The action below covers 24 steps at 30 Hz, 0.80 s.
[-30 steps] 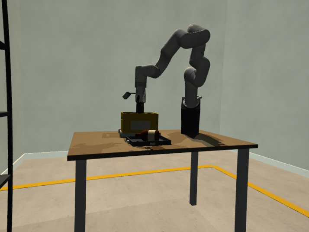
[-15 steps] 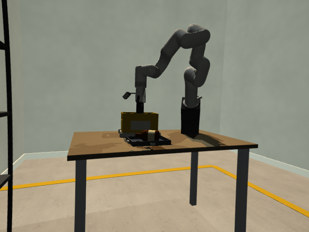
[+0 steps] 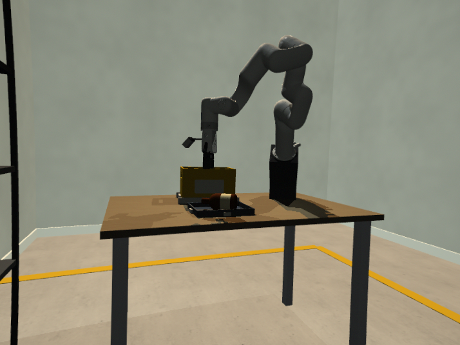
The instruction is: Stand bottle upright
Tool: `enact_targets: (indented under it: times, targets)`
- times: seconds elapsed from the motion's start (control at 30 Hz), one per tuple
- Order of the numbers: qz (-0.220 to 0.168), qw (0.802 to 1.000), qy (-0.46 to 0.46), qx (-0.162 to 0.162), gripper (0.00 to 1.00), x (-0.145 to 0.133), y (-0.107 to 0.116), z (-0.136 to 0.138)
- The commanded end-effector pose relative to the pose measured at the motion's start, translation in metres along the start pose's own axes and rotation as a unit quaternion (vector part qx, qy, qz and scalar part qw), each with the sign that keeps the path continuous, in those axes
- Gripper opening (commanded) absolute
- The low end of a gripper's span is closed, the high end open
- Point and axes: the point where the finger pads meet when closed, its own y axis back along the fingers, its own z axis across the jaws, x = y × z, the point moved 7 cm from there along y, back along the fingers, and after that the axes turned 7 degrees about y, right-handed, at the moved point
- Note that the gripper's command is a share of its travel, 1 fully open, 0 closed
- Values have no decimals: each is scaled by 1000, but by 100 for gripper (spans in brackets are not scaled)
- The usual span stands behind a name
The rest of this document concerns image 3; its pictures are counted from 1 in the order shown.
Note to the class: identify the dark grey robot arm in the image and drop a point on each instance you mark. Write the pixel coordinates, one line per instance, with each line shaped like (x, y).
(291, 57)

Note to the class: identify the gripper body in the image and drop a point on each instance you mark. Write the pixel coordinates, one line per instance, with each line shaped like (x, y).
(209, 136)

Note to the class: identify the orange divided crate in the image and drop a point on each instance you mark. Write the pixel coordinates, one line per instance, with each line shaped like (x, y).
(196, 182)

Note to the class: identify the brown bottle with cream label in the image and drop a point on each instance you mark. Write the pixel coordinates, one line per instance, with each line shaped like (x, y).
(221, 201)

